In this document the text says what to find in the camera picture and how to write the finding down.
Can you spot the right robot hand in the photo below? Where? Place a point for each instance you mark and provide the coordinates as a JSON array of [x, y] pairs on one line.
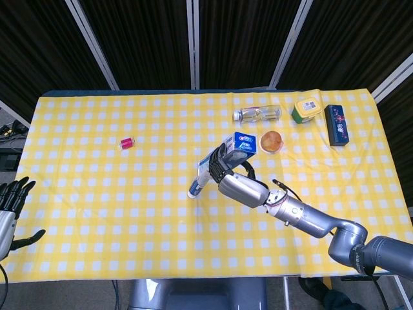
[[235, 181]]

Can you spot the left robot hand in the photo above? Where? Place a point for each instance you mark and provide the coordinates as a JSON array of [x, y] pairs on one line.
[[8, 210]]

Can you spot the blue toothpaste box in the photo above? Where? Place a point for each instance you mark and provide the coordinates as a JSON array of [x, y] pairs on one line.
[[237, 150]]

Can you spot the white blue toothpaste tube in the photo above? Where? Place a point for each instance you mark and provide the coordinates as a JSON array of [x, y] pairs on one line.
[[197, 186]]

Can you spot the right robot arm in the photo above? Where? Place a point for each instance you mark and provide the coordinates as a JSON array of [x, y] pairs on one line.
[[329, 219]]

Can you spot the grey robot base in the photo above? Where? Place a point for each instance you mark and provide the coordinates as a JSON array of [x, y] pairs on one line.
[[200, 294]]

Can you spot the dark blue printed box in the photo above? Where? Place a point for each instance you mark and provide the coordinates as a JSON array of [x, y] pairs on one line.
[[337, 125]]

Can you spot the orange jelly cup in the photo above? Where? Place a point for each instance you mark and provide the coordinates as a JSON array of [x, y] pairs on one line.
[[271, 141]]

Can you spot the clear plastic water bottle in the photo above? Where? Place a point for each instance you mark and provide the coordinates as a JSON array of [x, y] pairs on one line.
[[258, 114]]

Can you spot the yellow lidded green container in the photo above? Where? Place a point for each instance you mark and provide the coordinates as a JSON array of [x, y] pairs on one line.
[[306, 111]]

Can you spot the yellow white checkered tablecloth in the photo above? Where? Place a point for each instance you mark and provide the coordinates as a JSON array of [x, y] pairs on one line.
[[129, 210]]

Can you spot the pink wrapped candy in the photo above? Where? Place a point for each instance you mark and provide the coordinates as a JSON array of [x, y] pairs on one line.
[[126, 143]]

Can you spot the black folding screen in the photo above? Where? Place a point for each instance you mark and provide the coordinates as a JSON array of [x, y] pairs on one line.
[[142, 42]]

